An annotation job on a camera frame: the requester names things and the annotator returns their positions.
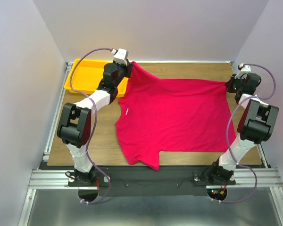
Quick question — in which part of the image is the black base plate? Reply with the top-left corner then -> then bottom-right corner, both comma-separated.
65,166 -> 235,203

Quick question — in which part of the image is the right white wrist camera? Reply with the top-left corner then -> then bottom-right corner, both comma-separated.
236,64 -> 251,77

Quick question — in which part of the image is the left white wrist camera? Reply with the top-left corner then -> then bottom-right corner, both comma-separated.
111,48 -> 129,64

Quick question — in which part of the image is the yellow plastic tray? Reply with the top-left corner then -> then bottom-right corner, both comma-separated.
64,58 -> 128,97

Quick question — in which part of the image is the aluminium frame rail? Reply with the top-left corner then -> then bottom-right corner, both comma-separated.
18,62 -> 73,226

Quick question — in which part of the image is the red t shirt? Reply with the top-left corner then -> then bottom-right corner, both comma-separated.
116,63 -> 236,170

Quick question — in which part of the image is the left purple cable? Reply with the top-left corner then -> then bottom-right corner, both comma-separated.
69,47 -> 116,205

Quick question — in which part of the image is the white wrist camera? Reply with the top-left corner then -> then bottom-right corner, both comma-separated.
111,48 -> 129,64
236,64 -> 251,77

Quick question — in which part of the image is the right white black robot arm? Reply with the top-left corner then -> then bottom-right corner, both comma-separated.
208,73 -> 279,185

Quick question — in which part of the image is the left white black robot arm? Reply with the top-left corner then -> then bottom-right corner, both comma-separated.
57,60 -> 132,186

